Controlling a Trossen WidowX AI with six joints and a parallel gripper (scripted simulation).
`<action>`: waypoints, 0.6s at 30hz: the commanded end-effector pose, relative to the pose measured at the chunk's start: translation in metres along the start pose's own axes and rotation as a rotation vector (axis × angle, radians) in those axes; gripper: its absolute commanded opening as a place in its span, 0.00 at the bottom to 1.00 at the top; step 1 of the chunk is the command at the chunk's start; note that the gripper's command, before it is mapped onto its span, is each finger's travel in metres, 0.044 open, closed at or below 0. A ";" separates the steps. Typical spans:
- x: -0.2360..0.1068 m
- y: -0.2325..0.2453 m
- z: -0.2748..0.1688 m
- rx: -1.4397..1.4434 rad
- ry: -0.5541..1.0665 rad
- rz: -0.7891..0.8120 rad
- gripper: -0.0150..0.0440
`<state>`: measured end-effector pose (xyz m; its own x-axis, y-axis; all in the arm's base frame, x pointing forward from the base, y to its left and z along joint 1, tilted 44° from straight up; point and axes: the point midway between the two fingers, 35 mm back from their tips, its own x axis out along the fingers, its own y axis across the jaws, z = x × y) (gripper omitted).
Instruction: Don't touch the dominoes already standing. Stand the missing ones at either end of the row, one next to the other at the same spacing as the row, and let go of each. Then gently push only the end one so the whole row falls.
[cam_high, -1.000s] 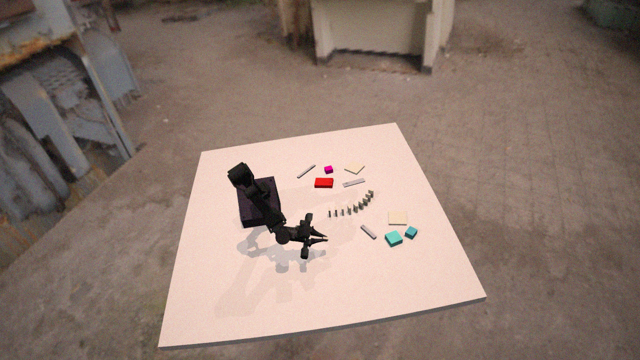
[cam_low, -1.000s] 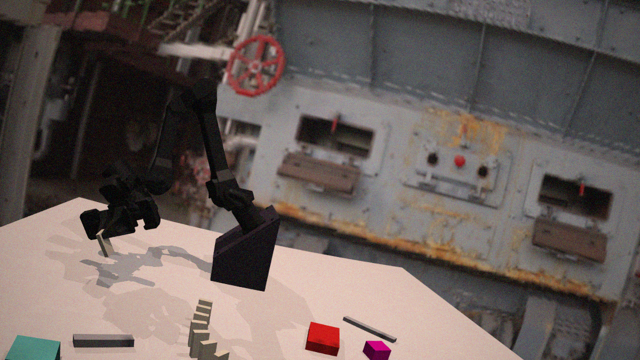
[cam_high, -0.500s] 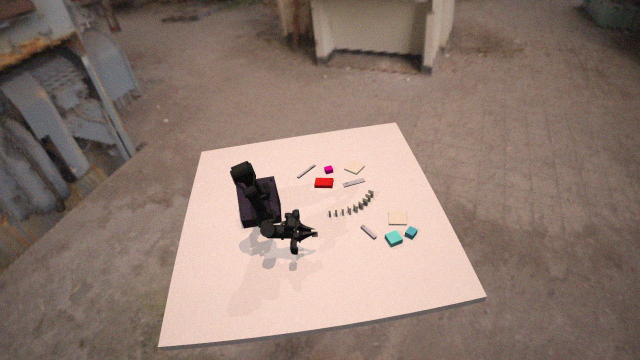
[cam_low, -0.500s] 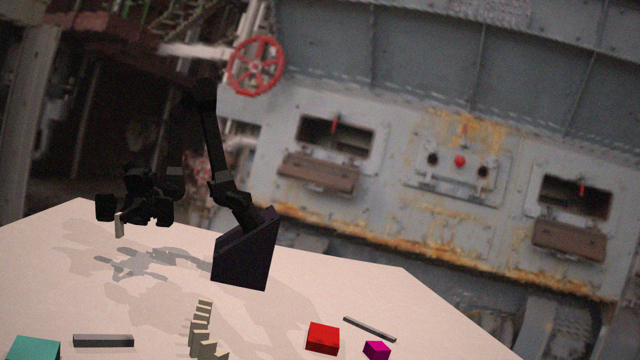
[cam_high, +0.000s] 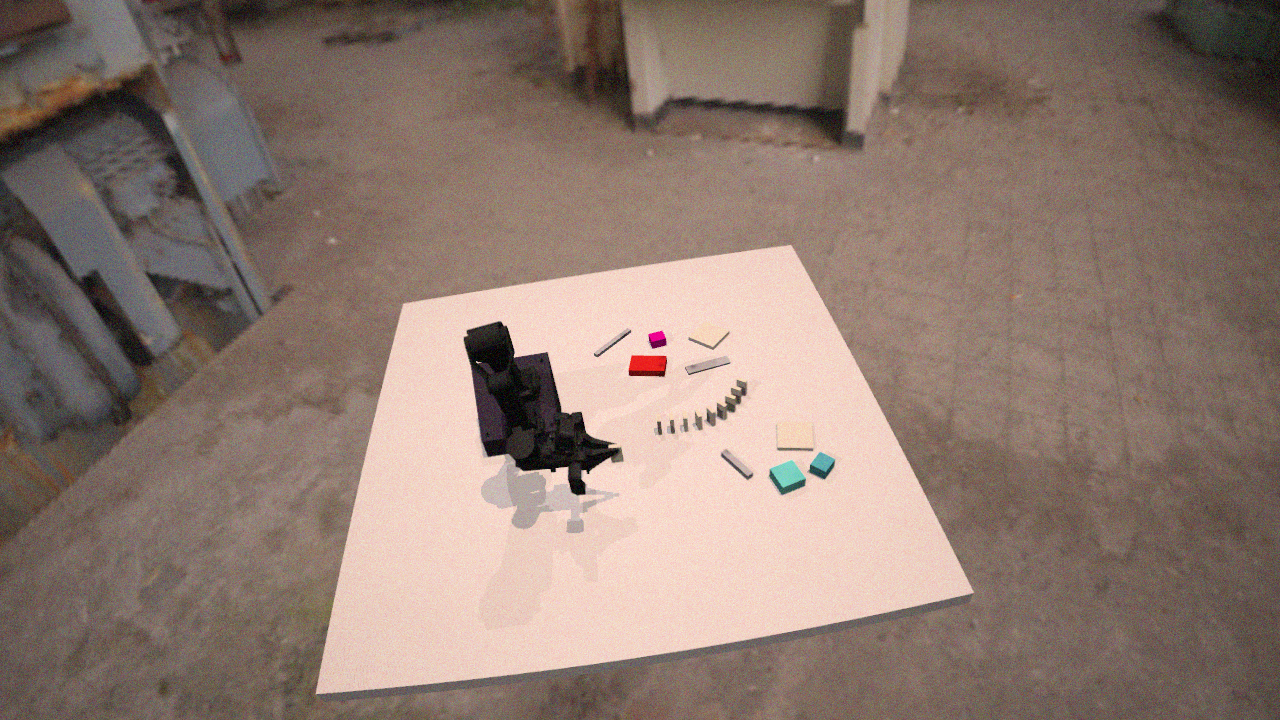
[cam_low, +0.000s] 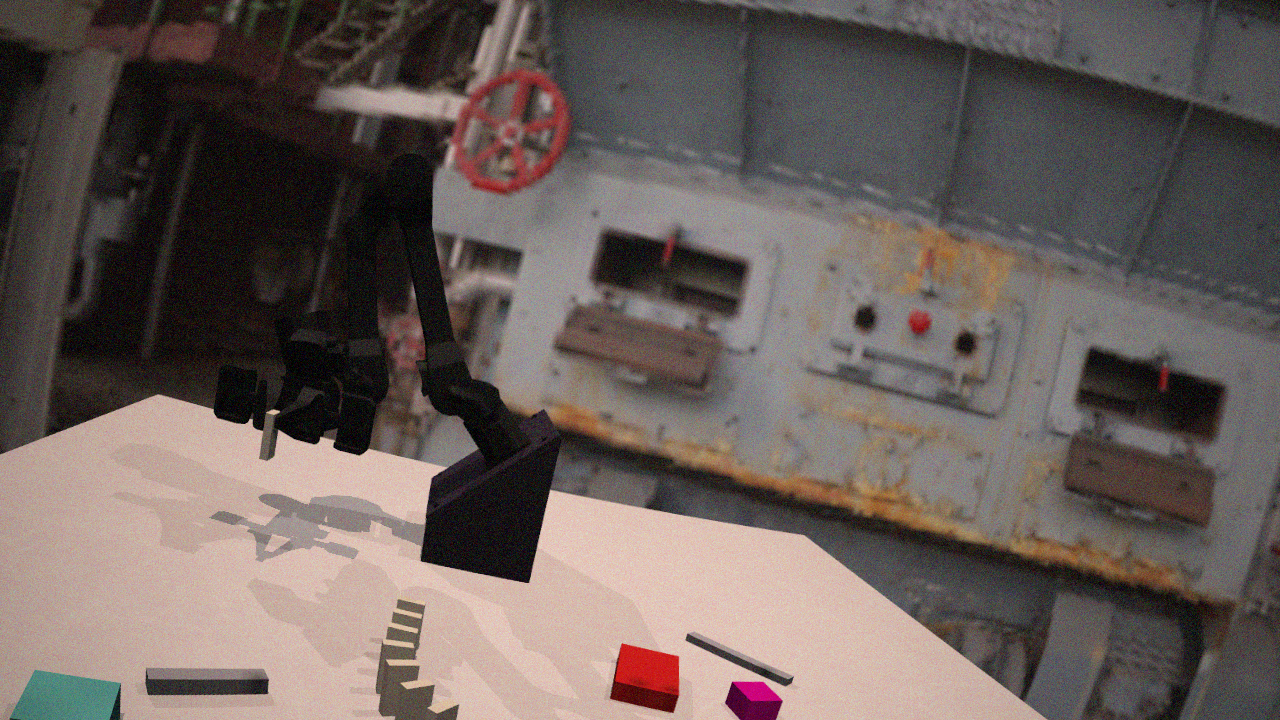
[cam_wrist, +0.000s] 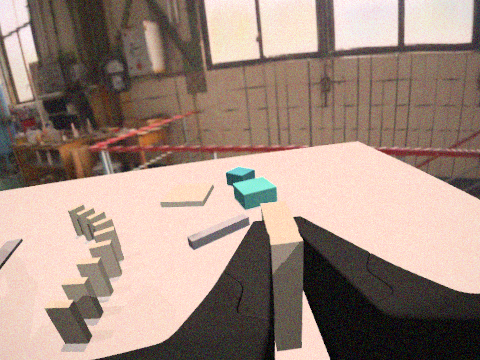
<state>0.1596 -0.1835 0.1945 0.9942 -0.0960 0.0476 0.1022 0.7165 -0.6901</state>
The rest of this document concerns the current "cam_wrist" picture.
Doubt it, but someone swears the white flat bar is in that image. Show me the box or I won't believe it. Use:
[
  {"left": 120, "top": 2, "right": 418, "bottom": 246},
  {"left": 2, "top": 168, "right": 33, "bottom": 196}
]
[{"left": 0, "top": 239, "right": 23, "bottom": 269}]

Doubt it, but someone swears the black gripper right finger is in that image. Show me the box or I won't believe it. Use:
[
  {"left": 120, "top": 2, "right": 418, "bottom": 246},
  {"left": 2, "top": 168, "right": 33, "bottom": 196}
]
[{"left": 293, "top": 216, "right": 480, "bottom": 360}]

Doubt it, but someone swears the teal rectangular block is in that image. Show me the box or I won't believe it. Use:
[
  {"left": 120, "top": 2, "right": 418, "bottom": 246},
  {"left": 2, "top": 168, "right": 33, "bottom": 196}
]
[{"left": 232, "top": 177, "right": 277, "bottom": 211}]

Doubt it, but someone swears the small teal block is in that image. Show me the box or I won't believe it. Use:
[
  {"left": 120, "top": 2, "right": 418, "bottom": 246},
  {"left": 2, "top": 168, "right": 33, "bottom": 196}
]
[{"left": 227, "top": 167, "right": 255, "bottom": 187}]

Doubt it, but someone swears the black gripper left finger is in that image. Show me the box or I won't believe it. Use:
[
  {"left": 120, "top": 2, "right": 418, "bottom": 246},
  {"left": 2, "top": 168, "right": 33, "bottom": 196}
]
[{"left": 92, "top": 220, "right": 276, "bottom": 360}]

